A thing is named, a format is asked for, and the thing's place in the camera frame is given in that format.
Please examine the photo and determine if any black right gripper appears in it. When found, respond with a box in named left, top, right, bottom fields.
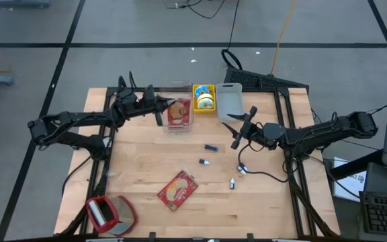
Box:
left=221, top=106, right=286, bottom=151

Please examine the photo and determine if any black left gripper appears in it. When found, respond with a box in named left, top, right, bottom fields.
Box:
left=112, top=85, right=177, bottom=127

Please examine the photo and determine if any red plastic-wrapped packet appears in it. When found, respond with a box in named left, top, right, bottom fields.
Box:
left=166, top=98, right=192, bottom=128
left=156, top=169, right=200, bottom=212

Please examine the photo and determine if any blue and white tape roll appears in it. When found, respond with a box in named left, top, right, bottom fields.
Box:
left=195, top=85, right=211, bottom=99

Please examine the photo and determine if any clear plastic bin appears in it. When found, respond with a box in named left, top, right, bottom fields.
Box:
left=159, top=79, right=195, bottom=133

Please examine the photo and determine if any white plastic bin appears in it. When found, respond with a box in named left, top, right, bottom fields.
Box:
left=215, top=82, right=245, bottom=124

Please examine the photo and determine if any yellow plastic basket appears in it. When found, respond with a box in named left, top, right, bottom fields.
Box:
left=192, top=84, right=217, bottom=114

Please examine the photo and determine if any black perforated panel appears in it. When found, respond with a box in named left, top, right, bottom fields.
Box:
left=223, top=66, right=310, bottom=91

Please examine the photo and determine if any red mesh desk organizer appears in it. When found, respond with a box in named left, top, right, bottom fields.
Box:
left=85, top=195, right=138, bottom=236

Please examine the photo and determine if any silver cylinder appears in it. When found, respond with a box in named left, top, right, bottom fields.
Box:
left=88, top=198, right=108, bottom=227

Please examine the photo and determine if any dark desk bar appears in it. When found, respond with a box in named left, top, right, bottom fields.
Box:
left=327, top=149, right=384, bottom=182

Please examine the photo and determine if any white paper sheet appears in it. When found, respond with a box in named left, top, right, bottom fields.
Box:
left=332, top=156, right=368, bottom=203

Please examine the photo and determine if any black keyboard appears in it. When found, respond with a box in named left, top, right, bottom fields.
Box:
left=359, top=190, right=387, bottom=237

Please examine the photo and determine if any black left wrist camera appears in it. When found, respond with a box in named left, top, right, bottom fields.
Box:
left=118, top=87, right=139, bottom=107

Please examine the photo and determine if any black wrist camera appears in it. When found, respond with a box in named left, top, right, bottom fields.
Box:
left=118, top=87, right=139, bottom=107
left=261, top=122, right=287, bottom=142

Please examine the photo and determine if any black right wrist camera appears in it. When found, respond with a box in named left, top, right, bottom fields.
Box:
left=261, top=122, right=287, bottom=142

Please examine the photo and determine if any black left wrist camera cable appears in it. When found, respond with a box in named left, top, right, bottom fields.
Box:
left=117, top=70, right=138, bottom=92

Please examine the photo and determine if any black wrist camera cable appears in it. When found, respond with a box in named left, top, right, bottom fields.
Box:
left=117, top=70, right=138, bottom=92
left=236, top=143, right=290, bottom=185

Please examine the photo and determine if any black aluminium table frame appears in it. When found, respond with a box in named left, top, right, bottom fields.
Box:
left=57, top=75, right=341, bottom=242

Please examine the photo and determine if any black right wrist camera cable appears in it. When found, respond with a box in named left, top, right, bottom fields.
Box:
left=236, top=143, right=290, bottom=185

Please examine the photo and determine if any yellow power cable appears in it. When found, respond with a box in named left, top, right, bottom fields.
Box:
left=269, top=0, right=297, bottom=75

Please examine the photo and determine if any thin black floor cable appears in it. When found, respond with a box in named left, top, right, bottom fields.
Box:
left=165, top=0, right=228, bottom=19

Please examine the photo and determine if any black left base cable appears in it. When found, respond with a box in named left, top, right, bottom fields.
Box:
left=61, top=155, right=93, bottom=198

